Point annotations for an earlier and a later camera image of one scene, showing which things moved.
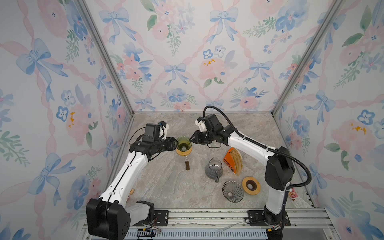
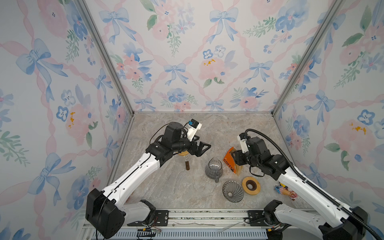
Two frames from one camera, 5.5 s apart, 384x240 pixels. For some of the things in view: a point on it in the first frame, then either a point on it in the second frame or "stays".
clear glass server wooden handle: x=187 y=163 stays
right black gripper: x=197 y=135 → x=238 y=156
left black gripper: x=170 y=143 → x=199 y=151
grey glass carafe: x=214 y=170 stays
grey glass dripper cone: x=233 y=191 stays
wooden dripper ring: x=184 y=153 stays
